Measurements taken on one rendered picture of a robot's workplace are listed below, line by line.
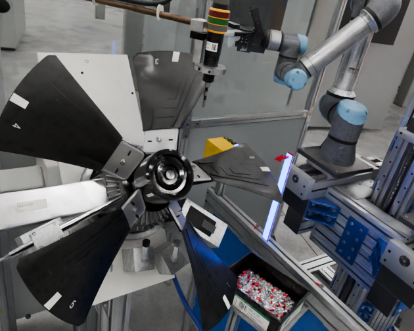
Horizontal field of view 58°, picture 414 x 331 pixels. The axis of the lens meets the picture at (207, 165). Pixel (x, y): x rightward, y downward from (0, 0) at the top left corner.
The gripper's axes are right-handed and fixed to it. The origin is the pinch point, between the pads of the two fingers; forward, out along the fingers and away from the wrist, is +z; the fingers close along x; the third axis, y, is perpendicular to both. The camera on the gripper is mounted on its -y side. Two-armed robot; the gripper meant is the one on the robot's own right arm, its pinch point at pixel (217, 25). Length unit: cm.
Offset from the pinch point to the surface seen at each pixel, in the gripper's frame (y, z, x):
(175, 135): 9, 13, -66
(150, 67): 1, 21, -49
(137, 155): 12, 21, -73
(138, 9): -16, 24, -56
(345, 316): 48, -39, -87
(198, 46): -12, 11, -64
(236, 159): 20, -5, -58
